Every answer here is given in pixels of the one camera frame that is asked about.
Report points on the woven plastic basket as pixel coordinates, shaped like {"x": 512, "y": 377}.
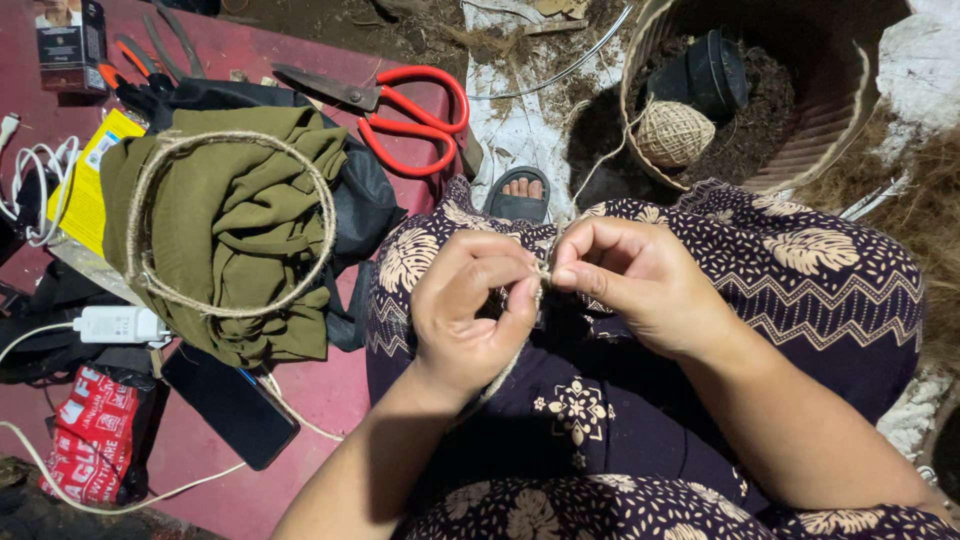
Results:
{"x": 817, "y": 142}

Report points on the black plastic pots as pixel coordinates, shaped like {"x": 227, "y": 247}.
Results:
{"x": 709, "y": 71}

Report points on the dark slide sandal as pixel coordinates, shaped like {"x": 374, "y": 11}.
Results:
{"x": 517, "y": 208}

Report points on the yellow paper packet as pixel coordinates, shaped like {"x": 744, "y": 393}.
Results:
{"x": 84, "y": 195}

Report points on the person's toes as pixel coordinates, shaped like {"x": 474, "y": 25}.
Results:
{"x": 523, "y": 187}

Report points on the jute twine strand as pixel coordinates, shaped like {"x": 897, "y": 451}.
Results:
{"x": 589, "y": 176}

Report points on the black smartphone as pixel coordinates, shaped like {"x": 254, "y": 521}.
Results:
{"x": 229, "y": 405}

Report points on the white plastic sack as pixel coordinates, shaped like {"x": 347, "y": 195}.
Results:
{"x": 517, "y": 127}

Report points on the grey metal cutters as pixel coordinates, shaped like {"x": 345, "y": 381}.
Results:
{"x": 180, "y": 41}

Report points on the red printed plastic packet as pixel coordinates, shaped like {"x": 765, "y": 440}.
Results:
{"x": 94, "y": 435}

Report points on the dark cardboard box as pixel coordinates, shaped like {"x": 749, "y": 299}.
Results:
{"x": 71, "y": 49}

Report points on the white charger adapter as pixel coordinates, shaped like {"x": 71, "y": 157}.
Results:
{"x": 116, "y": 325}

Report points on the jute twine ball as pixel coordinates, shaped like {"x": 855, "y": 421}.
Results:
{"x": 675, "y": 135}

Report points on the person's left hand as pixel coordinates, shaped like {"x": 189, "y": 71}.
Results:
{"x": 450, "y": 322}

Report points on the olive green cloth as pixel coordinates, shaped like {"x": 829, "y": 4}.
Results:
{"x": 240, "y": 225}

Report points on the person's patterned dark garment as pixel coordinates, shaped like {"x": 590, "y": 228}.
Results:
{"x": 825, "y": 300}

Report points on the coconut fibre heap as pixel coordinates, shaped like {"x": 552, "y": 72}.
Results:
{"x": 930, "y": 210}

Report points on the black fabric bag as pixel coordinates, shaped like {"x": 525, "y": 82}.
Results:
{"x": 367, "y": 202}

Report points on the person's right hand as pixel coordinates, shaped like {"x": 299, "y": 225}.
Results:
{"x": 652, "y": 292}

